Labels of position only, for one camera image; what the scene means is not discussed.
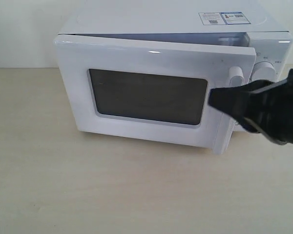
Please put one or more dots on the white microwave door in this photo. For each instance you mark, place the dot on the white microwave door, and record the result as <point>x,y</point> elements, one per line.
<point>151,90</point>

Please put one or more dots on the upper white power knob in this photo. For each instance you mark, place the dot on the upper white power knob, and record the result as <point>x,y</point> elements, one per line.
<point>263,71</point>

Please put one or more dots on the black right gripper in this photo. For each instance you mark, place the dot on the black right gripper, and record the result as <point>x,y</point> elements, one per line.
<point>259,106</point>

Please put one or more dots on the blue white warning sticker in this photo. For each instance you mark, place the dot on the blue white warning sticker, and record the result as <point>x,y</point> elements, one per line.
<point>223,18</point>

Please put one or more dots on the white Midea microwave body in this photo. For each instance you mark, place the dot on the white Midea microwave body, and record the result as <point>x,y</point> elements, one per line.
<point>178,21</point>

